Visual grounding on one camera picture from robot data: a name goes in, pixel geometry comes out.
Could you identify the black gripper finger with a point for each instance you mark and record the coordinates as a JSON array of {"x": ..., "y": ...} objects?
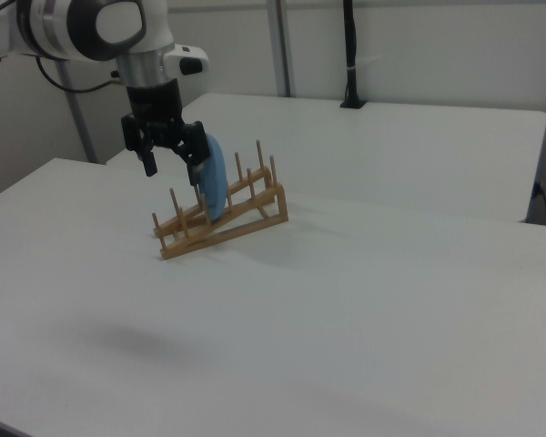
[
  {"x": 195, "y": 145},
  {"x": 148, "y": 164}
]

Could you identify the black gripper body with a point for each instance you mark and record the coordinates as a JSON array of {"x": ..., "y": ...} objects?
[{"x": 154, "y": 104}]

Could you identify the blue round plate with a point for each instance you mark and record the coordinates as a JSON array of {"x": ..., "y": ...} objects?
[{"x": 216, "y": 182}]

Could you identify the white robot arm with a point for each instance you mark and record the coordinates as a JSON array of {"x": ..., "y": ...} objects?
[{"x": 50, "y": 23}]

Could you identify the wooden plate rack with pegs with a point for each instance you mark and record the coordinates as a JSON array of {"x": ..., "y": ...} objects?
[{"x": 280, "y": 207}]

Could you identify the grey slanted partition post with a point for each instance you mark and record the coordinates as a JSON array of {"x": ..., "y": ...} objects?
[{"x": 78, "y": 114}]

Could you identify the grey partition wall post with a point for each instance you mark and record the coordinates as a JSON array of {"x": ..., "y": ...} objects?
[{"x": 284, "y": 45}]

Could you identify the black camera stand pole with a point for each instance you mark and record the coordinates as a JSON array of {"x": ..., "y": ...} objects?
[{"x": 351, "y": 45}]

